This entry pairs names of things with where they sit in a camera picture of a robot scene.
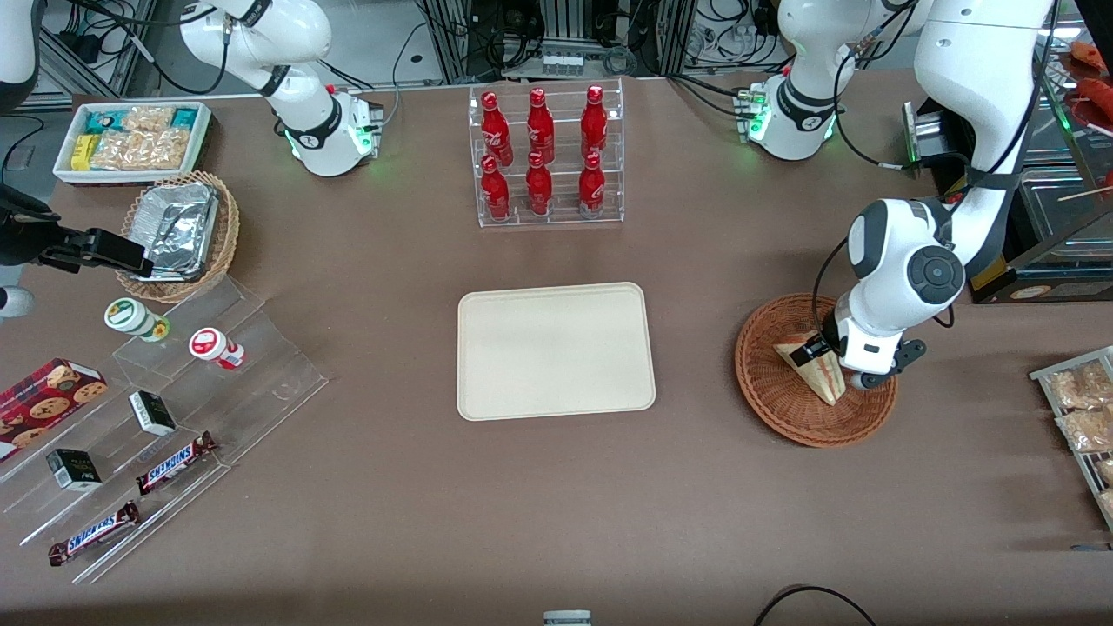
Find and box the Snickers chocolate bar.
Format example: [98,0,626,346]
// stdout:
[135,430,218,496]
[48,500,142,568]

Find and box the red lid yogurt cup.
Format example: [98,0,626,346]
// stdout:
[189,327,247,371]

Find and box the clear acrylic stepped stand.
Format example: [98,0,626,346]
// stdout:
[0,276,330,585]

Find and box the triangular sandwich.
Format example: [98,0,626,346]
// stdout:
[772,330,847,407]

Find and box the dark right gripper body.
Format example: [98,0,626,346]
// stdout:
[0,185,65,267]

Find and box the small black carton box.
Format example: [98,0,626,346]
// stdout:
[129,390,177,437]
[45,448,103,492]

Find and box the clear bag of crackers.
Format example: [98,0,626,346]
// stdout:
[90,129,192,172]
[122,104,177,134]

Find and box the light wicker basket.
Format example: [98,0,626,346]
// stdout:
[116,170,242,305]

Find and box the red cola bottle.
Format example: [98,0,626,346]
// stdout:
[480,90,514,168]
[578,152,606,218]
[526,87,556,166]
[480,155,512,223]
[525,151,554,217]
[580,84,609,162]

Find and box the grey tray of cookies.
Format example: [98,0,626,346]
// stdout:
[1029,345,1113,533]

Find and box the aluminium equipment rack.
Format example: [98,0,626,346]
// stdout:
[416,0,696,83]

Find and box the black food warmer case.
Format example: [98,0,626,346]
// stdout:
[902,35,1113,305]

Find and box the aluminium foil tray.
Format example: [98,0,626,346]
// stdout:
[122,181,220,283]

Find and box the white rectangular snack bin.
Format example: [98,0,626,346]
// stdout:
[52,100,215,188]

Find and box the red tartan cookie box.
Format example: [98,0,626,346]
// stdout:
[0,357,109,463]

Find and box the clear acrylic bottle rack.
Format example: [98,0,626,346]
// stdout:
[468,77,625,230]

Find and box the brown round wicker basket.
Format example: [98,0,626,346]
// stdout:
[734,294,899,450]

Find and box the beige plastic serving tray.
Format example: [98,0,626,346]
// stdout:
[457,281,657,423]

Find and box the green lid yogurt cup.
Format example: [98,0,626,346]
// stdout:
[104,297,171,343]

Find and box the black cable loop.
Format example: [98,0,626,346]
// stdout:
[752,584,879,626]

